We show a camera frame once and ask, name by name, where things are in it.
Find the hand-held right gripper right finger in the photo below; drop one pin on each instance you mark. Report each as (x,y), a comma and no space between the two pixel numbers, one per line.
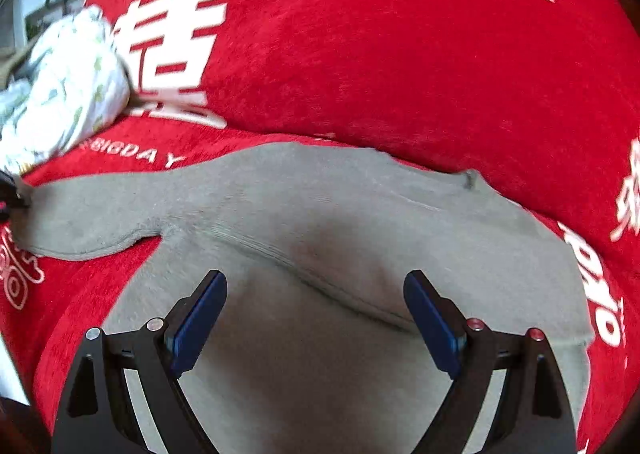
(432,329)

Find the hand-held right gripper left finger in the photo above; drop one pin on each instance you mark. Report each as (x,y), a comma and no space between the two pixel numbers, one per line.
(197,326)

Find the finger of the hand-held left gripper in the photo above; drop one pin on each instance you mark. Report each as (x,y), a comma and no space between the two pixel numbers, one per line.
(7,188)

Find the white patterned cloth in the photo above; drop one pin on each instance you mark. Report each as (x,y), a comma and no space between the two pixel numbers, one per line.
(65,84)

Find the small grey sweater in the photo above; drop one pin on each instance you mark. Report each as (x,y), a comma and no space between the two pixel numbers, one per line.
(325,214)

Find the red printed blanket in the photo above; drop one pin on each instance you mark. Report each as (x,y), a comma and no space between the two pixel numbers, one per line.
(380,59)

